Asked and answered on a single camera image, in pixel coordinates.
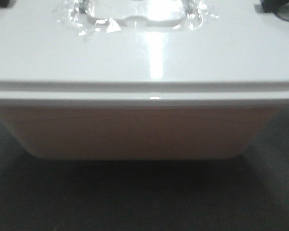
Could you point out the white bin with lid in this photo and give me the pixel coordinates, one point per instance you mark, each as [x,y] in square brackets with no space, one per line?
[141,79]

